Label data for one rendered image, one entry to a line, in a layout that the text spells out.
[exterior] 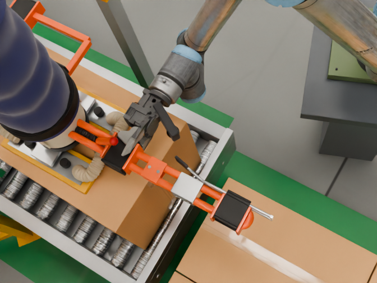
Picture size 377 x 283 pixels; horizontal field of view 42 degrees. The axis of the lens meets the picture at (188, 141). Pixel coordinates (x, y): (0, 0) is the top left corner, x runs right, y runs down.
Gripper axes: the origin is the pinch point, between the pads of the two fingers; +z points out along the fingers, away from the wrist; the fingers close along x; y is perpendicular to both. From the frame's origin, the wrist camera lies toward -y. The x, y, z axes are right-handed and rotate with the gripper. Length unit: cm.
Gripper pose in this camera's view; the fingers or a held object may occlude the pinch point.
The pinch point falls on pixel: (129, 158)
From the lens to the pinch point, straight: 138.3
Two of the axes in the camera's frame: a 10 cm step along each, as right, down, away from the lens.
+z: -5.1, 8.3, -2.3
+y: -8.5, -4.4, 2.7
